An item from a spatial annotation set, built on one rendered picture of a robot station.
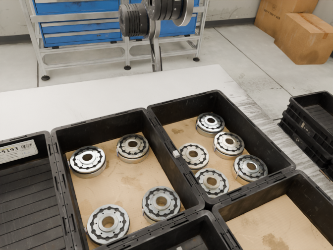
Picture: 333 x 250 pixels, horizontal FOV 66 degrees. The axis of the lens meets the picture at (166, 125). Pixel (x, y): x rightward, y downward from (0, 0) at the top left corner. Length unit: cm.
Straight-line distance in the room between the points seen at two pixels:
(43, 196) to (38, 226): 9
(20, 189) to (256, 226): 65
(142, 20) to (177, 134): 83
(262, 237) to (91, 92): 98
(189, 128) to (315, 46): 277
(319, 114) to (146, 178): 135
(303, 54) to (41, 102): 296
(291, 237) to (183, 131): 46
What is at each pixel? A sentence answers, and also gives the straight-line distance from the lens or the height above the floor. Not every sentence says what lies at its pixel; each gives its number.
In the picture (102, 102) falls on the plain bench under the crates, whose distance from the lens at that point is 125.
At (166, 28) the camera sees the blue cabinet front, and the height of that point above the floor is 41.
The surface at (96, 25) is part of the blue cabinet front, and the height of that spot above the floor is 49.
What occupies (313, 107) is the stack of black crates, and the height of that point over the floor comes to 49.
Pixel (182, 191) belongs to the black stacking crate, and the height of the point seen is 88.
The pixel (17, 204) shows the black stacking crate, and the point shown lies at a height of 83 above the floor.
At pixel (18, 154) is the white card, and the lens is 85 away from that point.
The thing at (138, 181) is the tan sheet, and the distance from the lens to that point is 77.
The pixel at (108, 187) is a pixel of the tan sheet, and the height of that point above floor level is 83.
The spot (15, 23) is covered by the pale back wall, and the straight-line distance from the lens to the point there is 353.
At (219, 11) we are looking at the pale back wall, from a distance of 408.
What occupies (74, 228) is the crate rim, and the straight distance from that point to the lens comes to 61.
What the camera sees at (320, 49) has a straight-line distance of 361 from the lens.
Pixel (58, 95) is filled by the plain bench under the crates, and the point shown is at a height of 70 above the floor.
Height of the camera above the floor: 147
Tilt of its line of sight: 43 degrees down
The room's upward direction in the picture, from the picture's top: 5 degrees clockwise
